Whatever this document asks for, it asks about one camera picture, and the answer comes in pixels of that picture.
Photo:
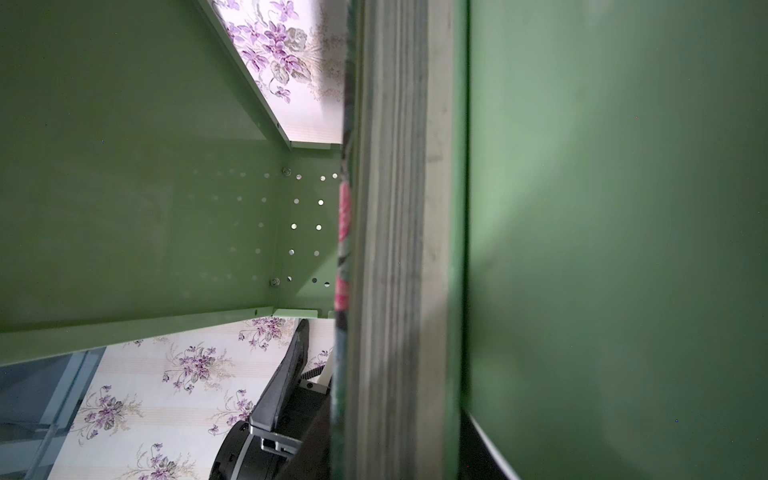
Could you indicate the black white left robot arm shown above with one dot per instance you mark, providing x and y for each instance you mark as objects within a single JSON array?
[{"x": 226, "y": 463}]

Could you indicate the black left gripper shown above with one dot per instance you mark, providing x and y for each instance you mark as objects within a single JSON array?
[{"x": 291, "y": 416}]

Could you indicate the green nature encyclopedia book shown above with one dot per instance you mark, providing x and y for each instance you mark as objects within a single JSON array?
[{"x": 395, "y": 410}]

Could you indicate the green metal bookshelf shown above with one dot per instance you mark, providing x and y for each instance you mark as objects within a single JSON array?
[{"x": 170, "y": 194}]

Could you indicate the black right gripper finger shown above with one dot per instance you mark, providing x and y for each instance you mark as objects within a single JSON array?
[{"x": 479, "y": 459}]

